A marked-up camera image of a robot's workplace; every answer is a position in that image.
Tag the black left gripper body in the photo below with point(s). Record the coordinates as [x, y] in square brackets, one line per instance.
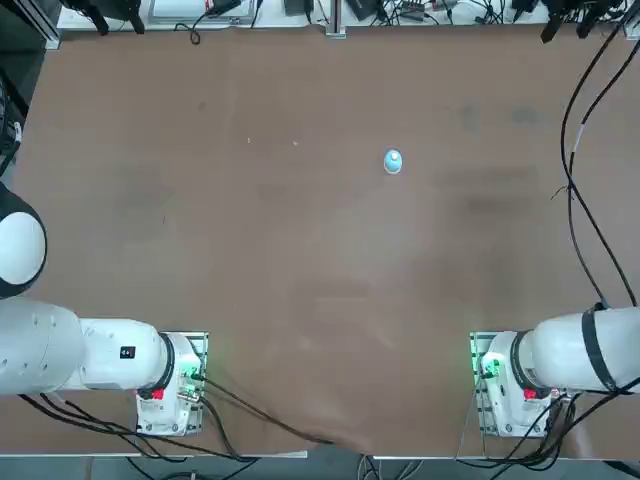
[100, 5]

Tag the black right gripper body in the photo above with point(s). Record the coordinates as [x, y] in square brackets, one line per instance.
[580, 6]

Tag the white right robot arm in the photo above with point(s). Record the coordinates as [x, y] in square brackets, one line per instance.
[560, 350]

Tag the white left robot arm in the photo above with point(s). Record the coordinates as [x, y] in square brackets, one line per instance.
[110, 355]

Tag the black power adapter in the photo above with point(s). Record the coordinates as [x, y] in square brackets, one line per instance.
[362, 7]
[299, 6]
[524, 5]

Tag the grey flat tray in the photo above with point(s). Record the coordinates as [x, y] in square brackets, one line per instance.
[175, 10]

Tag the aluminium profile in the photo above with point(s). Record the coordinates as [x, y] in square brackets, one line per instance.
[50, 35]

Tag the black and orange hub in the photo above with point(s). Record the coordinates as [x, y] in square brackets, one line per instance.
[415, 6]

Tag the aluminium post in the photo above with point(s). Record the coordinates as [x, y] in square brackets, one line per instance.
[336, 20]

